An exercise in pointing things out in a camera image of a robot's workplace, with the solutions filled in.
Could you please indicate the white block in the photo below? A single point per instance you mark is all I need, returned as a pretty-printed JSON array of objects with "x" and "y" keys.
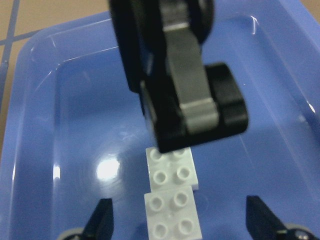
[
  {"x": 171, "y": 170},
  {"x": 172, "y": 214}
]

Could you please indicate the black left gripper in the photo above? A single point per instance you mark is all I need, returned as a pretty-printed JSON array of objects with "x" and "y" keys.
[{"x": 139, "y": 26}]

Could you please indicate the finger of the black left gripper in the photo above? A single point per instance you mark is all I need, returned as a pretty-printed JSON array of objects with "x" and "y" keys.
[{"x": 191, "y": 103}]

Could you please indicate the blue plastic tray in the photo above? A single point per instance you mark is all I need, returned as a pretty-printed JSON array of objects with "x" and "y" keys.
[{"x": 75, "y": 133}]

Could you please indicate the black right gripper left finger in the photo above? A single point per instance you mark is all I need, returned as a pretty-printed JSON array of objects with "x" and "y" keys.
[{"x": 100, "y": 225}]

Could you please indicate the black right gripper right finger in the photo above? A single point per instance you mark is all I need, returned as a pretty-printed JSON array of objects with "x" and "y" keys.
[{"x": 262, "y": 224}]

